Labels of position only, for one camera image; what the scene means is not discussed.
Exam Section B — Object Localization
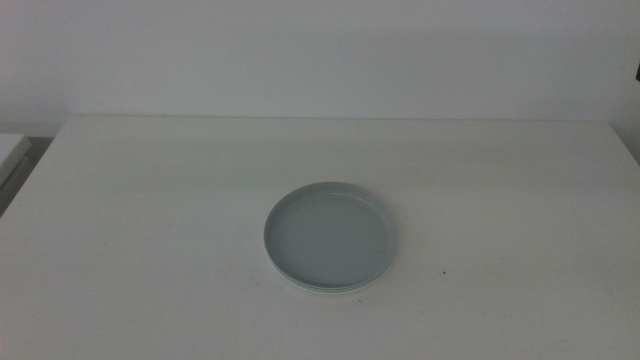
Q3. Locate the grey shallow bowl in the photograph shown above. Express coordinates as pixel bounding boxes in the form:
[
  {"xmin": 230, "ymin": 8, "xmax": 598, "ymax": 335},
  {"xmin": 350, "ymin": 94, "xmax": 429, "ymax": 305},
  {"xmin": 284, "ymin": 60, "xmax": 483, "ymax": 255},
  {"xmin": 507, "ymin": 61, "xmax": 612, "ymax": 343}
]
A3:
[{"xmin": 263, "ymin": 181, "xmax": 400, "ymax": 290}]

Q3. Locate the mint green shallow bowl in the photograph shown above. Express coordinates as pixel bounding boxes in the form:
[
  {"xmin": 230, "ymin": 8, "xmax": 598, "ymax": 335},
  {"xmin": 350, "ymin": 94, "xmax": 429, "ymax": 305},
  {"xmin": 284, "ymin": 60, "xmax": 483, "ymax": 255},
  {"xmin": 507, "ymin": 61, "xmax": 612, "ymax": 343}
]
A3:
[{"xmin": 268, "ymin": 257, "xmax": 397, "ymax": 292}]

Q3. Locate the white shallow bowl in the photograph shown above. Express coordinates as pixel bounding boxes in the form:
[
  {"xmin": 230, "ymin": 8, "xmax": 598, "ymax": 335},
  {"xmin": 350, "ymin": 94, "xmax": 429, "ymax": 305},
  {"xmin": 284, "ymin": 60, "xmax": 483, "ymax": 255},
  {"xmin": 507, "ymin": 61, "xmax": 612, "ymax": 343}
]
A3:
[{"xmin": 272, "ymin": 262, "xmax": 394, "ymax": 295}]

